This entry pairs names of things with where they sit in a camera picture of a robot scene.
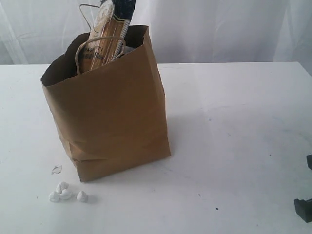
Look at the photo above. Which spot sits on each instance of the white candy piece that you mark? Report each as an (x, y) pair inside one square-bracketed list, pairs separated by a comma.
[(65, 194), (61, 186), (82, 196), (54, 196)]

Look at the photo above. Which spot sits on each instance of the spaghetti packet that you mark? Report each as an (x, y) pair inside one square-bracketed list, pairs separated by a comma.
[(106, 41)]

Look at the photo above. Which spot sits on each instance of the white blue small packet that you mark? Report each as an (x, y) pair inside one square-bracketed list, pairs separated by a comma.
[(128, 50)]

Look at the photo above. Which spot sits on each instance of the brown paper bag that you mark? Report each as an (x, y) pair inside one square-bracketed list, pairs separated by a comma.
[(112, 118)]

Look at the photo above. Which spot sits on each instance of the clear plastic scrap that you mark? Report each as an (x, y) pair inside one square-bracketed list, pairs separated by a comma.
[(56, 170)]

